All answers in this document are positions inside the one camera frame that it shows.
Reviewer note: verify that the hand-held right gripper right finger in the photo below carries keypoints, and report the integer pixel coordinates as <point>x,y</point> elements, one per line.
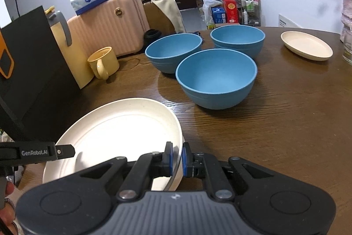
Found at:
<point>186,159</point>

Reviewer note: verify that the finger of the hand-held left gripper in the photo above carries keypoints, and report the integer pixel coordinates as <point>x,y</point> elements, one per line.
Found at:
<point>64,151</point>

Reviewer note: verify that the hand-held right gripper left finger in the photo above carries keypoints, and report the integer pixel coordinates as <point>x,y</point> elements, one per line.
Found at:
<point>170,158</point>

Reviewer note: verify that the cream plate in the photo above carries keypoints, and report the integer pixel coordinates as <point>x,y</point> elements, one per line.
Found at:
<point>305,45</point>
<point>115,130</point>

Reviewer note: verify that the blue bowl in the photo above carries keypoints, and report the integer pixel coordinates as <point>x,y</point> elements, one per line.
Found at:
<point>236,39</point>
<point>217,80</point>
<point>173,54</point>

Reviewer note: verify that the person's left hand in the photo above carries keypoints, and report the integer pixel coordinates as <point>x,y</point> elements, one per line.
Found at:
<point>8,189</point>

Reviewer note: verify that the black paper bag orange tag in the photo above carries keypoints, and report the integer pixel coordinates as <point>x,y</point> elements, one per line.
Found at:
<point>35,72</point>

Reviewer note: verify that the yellow mug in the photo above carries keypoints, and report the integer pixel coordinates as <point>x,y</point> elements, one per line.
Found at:
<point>106,61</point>

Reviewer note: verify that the thin rubber band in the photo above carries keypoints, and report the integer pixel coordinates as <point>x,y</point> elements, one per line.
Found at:
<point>139,62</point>

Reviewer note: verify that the black round container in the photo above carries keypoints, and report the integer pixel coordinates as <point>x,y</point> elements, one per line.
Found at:
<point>151,36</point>

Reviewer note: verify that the pink suitcase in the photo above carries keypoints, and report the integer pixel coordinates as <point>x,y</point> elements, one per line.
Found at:
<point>110,28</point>

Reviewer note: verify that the cardboard box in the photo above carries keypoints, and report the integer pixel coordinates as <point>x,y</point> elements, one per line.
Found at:
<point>209,26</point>

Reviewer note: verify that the brown wooden chair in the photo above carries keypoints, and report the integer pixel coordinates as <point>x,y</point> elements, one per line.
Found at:
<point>158,20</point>

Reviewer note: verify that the chair with beige cloth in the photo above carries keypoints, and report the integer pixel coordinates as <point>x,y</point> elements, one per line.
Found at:
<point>172,12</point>

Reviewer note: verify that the blue carton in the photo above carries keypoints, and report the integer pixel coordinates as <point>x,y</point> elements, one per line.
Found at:
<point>218,14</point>

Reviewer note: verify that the white bottle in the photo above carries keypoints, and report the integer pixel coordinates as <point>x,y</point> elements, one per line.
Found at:
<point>245,17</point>

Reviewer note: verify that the tall red carton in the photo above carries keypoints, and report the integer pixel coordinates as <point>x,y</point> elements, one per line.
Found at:
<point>230,10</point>

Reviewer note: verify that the white plastic bag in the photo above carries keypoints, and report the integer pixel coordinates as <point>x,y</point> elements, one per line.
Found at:
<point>209,5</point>

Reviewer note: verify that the white leaning board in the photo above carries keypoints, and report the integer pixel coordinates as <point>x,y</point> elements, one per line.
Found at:
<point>287,21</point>

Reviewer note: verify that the clear drinking glass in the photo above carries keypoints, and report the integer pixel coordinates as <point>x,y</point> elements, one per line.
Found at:
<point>348,54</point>

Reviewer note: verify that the pink textured vase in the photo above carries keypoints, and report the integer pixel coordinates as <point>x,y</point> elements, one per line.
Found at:
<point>347,14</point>

